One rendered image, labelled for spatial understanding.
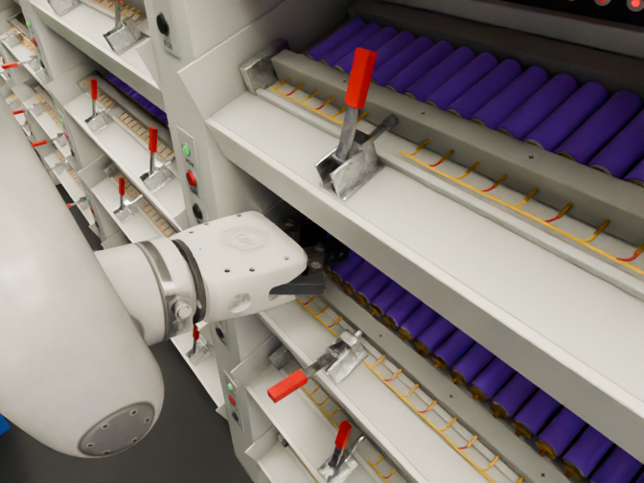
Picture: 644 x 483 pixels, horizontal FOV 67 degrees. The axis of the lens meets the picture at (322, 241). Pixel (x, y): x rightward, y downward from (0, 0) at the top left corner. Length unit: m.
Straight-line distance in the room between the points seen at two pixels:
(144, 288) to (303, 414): 0.36
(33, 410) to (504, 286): 0.25
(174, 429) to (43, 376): 0.82
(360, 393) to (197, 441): 0.65
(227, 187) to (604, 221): 0.36
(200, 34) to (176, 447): 0.81
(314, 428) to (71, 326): 0.44
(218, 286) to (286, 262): 0.06
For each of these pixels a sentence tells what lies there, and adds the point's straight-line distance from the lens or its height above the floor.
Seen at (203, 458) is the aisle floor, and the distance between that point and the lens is 1.05.
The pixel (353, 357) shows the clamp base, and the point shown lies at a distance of 0.47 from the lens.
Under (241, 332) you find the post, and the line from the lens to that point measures 0.65.
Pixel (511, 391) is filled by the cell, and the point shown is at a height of 0.57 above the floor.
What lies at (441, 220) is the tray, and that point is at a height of 0.73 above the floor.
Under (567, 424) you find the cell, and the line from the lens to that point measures 0.42.
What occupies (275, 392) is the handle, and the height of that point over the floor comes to 0.54.
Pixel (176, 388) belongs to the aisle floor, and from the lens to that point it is 1.15.
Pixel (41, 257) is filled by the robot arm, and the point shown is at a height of 0.74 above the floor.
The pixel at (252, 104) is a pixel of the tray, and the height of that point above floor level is 0.73.
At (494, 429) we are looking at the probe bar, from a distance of 0.41.
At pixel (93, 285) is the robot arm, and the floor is 0.72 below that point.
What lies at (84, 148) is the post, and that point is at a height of 0.41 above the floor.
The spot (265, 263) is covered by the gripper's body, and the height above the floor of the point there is 0.63.
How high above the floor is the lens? 0.89
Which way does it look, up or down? 37 degrees down
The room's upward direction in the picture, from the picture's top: straight up
